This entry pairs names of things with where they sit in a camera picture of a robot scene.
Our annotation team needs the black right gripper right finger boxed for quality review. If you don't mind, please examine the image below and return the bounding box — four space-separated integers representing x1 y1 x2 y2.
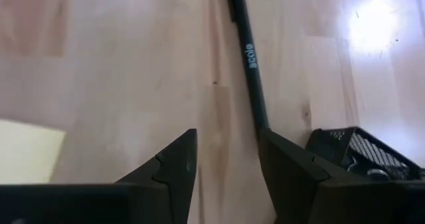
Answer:
258 128 332 224

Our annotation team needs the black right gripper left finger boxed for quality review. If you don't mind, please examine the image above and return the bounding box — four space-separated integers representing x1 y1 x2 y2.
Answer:
115 128 199 224

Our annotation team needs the black pen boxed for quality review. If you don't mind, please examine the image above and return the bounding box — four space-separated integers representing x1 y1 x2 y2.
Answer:
226 0 271 136

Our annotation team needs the yellow sticky note pad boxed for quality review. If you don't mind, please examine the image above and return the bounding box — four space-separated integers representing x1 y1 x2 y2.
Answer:
0 118 67 185

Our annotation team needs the black mesh desk organizer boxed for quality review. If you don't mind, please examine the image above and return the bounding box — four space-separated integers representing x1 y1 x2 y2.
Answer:
304 126 425 182

